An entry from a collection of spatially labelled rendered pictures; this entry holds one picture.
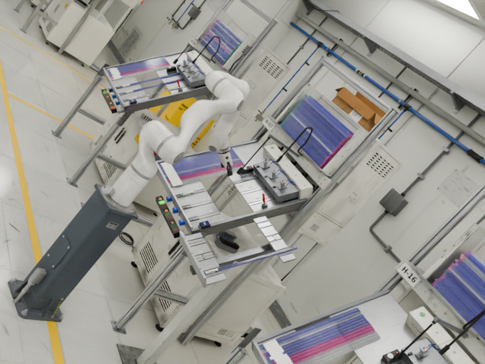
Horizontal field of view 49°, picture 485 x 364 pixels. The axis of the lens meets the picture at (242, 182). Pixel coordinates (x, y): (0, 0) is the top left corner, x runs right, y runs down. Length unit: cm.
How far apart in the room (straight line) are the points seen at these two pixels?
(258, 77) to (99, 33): 340
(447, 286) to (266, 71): 244
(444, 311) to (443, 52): 301
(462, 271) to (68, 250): 178
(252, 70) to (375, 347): 251
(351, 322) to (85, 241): 127
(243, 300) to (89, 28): 470
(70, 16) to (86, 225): 482
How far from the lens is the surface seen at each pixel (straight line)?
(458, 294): 247
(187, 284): 324
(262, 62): 426
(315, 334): 242
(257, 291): 344
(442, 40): 515
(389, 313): 258
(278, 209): 302
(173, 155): 240
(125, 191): 251
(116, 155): 443
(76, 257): 265
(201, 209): 300
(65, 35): 721
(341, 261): 461
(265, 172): 319
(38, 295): 277
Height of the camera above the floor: 167
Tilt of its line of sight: 12 degrees down
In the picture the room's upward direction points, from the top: 41 degrees clockwise
